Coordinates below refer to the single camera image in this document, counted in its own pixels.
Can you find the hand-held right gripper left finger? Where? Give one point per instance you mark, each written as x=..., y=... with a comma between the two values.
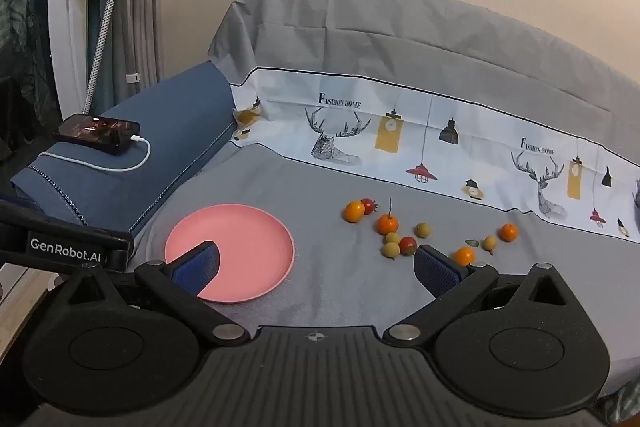
x=197, y=264

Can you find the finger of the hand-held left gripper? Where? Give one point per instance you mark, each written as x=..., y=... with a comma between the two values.
x=119, y=252

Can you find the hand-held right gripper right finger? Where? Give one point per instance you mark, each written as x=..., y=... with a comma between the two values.
x=435, y=272

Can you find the small mandarin orange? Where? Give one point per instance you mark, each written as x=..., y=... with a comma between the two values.
x=354, y=211
x=464, y=256
x=509, y=232
x=387, y=225

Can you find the red cherry tomato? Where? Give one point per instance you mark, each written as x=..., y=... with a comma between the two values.
x=370, y=205
x=408, y=246

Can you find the yellow-green jujube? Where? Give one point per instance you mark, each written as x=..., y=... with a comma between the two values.
x=423, y=230
x=392, y=237
x=489, y=243
x=390, y=250

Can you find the pink plate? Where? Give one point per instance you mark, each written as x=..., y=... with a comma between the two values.
x=240, y=237

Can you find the small green leaf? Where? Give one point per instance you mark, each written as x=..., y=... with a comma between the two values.
x=472, y=243

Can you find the black smartphone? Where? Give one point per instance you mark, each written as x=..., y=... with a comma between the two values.
x=95, y=132

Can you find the blue denim cushion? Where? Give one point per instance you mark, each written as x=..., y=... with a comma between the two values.
x=175, y=117

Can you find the white curtain clip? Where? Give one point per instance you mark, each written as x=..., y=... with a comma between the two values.
x=132, y=78

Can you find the grey curtain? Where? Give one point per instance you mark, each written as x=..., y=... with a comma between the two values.
x=145, y=7

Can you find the grey printed bed sheet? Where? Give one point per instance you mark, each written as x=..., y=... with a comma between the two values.
x=350, y=32

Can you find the white door frame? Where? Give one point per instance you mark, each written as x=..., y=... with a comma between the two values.
x=65, y=32

